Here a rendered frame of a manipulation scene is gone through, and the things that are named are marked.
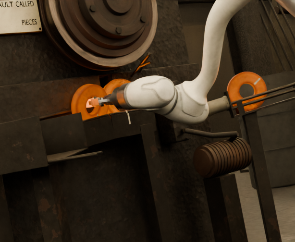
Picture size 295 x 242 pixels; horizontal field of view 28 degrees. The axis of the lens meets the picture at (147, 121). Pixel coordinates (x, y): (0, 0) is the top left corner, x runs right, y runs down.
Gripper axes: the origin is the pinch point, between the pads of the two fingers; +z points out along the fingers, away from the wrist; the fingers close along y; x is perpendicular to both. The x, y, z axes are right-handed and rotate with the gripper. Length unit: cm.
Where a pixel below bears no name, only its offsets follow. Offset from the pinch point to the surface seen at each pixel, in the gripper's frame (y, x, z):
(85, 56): -0.3, 16.5, -1.1
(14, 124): -48, -2, -31
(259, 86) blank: 61, -5, -26
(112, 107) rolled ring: 8.4, -3.0, 0.4
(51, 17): -10.2, 31.7, 1.1
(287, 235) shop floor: 103, -80, 8
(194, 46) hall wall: 623, 65, 580
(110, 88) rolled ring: 10.9, 4.0, 2.8
